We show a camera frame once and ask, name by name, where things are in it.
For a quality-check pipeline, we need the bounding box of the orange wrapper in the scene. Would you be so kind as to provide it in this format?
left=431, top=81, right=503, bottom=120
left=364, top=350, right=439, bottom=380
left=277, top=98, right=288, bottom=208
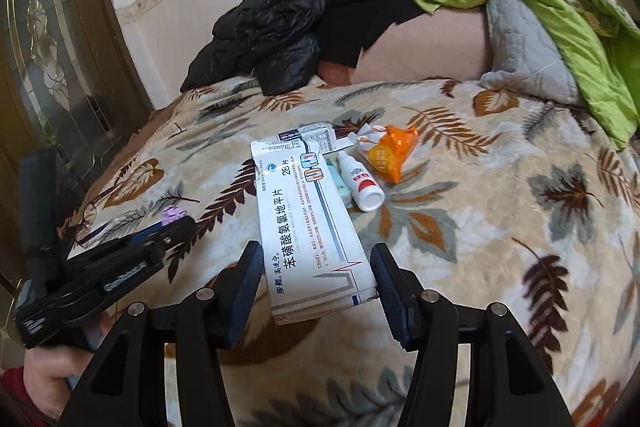
left=367, top=124, right=420, bottom=185

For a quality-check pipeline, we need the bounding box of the purple wrapper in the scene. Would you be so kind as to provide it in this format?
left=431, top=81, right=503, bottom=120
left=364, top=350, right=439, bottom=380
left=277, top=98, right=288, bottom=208
left=159, top=205, right=183, bottom=228

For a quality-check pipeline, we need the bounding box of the teal small packet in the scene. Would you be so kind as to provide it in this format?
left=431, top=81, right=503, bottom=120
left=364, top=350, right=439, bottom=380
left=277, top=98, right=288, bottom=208
left=325, top=159, right=353, bottom=208

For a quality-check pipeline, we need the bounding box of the brown sofa cover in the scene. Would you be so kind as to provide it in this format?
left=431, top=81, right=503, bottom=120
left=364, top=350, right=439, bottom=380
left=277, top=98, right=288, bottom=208
left=70, top=99, right=186, bottom=228

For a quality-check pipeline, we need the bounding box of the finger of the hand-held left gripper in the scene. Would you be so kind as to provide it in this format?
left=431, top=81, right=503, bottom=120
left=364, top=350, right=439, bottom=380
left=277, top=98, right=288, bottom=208
left=102, top=248, right=175, bottom=303
left=67, top=216, right=197, bottom=275

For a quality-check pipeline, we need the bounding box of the glass panel door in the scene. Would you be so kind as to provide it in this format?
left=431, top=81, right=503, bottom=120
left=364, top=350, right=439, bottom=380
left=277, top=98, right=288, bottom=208
left=0, top=0, right=156, bottom=308

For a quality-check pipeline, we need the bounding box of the white crumpled wrapper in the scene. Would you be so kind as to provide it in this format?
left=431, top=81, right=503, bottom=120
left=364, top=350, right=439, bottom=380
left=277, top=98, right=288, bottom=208
left=350, top=124, right=388, bottom=152

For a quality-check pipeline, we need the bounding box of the brown pink fabric sofa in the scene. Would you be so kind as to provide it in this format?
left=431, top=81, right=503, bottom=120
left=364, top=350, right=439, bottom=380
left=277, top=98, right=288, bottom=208
left=312, top=4, right=496, bottom=88

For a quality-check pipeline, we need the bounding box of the person's left hand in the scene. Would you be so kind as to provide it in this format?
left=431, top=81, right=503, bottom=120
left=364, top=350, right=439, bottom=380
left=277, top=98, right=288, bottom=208
left=22, top=314, right=116, bottom=420

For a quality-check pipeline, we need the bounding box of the white bottle red label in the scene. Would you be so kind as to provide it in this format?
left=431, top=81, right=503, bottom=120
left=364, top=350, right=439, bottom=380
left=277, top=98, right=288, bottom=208
left=337, top=150, right=386, bottom=212

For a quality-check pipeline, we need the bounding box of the green quilt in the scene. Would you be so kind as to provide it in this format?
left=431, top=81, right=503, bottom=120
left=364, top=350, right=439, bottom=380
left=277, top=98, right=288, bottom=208
left=407, top=0, right=640, bottom=150

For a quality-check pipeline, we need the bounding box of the black puffer jacket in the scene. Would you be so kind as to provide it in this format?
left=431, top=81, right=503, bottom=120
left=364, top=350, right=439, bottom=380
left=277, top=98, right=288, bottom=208
left=180, top=0, right=328, bottom=96

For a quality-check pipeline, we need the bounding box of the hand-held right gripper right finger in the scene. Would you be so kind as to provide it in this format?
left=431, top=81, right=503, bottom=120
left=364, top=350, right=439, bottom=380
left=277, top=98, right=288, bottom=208
left=370, top=243, right=573, bottom=427

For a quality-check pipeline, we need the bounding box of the leaf-print blanket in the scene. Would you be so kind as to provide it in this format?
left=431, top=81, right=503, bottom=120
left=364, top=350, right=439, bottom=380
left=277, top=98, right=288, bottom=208
left=65, top=77, right=640, bottom=427

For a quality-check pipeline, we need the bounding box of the small white medicine box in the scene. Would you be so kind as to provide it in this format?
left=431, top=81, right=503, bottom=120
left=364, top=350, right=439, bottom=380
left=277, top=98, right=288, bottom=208
left=276, top=123, right=338, bottom=155

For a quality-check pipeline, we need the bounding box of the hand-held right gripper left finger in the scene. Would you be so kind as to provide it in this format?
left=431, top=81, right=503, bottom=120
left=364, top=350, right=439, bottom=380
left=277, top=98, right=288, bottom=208
left=60, top=241, right=266, bottom=427

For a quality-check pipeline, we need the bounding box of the grey quilted pillow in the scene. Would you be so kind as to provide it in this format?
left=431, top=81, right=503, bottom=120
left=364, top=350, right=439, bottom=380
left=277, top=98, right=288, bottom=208
left=480, top=0, right=586, bottom=108

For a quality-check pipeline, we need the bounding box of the large white medicine box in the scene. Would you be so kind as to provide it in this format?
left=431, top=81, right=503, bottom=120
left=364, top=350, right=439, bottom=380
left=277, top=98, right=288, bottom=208
left=250, top=134, right=381, bottom=325

